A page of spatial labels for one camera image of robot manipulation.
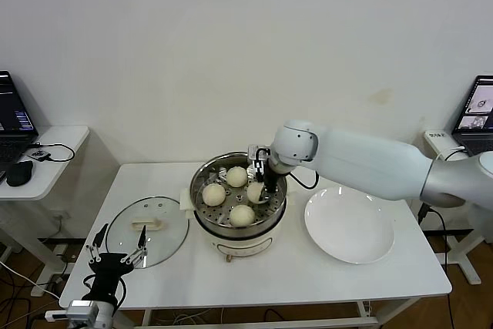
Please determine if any white charger cable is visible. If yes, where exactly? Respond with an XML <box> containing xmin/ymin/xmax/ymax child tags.
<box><xmin>434</xmin><ymin>146</ymin><xmax>466</xmax><ymax>160</ymax></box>

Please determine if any floor power strip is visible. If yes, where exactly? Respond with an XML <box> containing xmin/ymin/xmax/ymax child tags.
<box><xmin>55</xmin><ymin>243</ymin><xmax>78</xmax><ymax>263</ymax></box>

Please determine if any white round plate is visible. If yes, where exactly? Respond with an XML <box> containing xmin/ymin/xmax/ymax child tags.
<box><xmin>304</xmin><ymin>186</ymin><xmax>396</xmax><ymax>265</ymax></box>

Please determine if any white floor cable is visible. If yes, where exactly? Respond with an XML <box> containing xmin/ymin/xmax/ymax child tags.
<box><xmin>0</xmin><ymin>261</ymin><xmax>61</xmax><ymax>301</ymax></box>

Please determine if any white side table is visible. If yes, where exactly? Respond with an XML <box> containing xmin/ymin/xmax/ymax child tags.
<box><xmin>0</xmin><ymin>125</ymin><xmax>90</xmax><ymax>297</ymax></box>
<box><xmin>421</xmin><ymin>128</ymin><xmax>493</xmax><ymax>286</ymax></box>

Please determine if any black hub cable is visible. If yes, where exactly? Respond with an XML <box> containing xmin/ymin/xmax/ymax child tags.
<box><xmin>26</xmin><ymin>143</ymin><xmax>75</xmax><ymax>163</ymax></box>

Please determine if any small black hub box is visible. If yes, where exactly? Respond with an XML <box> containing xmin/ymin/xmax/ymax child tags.
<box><xmin>29</xmin><ymin>149</ymin><xmax>53</xmax><ymax>163</ymax></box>

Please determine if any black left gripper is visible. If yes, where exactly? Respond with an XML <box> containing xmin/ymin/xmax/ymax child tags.
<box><xmin>86</xmin><ymin>223</ymin><xmax>149</xmax><ymax>301</ymax></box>

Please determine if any white main table frame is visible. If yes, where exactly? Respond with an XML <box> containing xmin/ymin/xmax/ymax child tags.
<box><xmin>140</xmin><ymin>300</ymin><xmax>381</xmax><ymax>329</ymax></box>

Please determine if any black adapter with cable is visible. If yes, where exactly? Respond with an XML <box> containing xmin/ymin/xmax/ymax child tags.
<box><xmin>418</xmin><ymin>203</ymin><xmax>450</xmax><ymax>268</ymax></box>

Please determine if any glass lid cream handle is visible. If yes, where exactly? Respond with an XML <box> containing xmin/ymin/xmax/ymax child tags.
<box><xmin>105</xmin><ymin>196</ymin><xmax>190</xmax><ymax>269</ymax></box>

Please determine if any white steamed baozi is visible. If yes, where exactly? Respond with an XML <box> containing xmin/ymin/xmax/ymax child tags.
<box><xmin>225</xmin><ymin>166</ymin><xmax>249</xmax><ymax>189</ymax></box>
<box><xmin>229</xmin><ymin>204</ymin><xmax>255</xmax><ymax>228</ymax></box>
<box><xmin>246</xmin><ymin>182</ymin><xmax>267</xmax><ymax>204</ymax></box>
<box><xmin>201</xmin><ymin>183</ymin><xmax>226</xmax><ymax>207</ymax></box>

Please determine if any grey laptop bright screen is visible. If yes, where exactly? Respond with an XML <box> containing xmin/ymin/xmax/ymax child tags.
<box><xmin>450</xmin><ymin>74</ymin><xmax>493</xmax><ymax>157</ymax></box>

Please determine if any cream electric cooker base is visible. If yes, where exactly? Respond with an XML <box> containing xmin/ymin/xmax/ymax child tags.
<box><xmin>179</xmin><ymin>180</ymin><xmax>300</xmax><ymax>264</ymax></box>

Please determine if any black laptop dark screen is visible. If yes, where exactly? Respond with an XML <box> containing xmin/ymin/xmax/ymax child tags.
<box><xmin>0</xmin><ymin>70</ymin><xmax>39</xmax><ymax>172</ymax></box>

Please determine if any black computer mouse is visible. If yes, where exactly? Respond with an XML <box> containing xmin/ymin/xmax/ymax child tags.
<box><xmin>5</xmin><ymin>159</ymin><xmax>35</xmax><ymax>187</ymax></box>

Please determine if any perforated steel steamer basket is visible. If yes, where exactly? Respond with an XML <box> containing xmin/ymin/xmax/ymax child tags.
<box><xmin>189</xmin><ymin>151</ymin><xmax>288</xmax><ymax>240</ymax></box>

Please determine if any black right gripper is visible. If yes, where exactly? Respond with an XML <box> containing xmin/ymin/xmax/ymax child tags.
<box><xmin>250</xmin><ymin>158</ymin><xmax>285</xmax><ymax>205</ymax></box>

